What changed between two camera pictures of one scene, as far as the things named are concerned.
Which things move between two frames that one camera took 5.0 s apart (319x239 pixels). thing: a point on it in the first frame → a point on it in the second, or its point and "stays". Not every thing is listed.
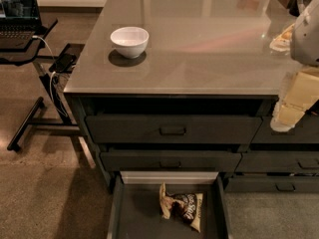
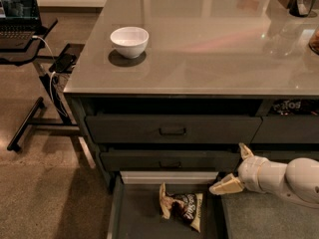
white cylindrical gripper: (306, 39) → (248, 172)
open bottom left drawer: (135, 210) stays
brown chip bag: (183, 206) stays
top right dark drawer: (305, 131) stays
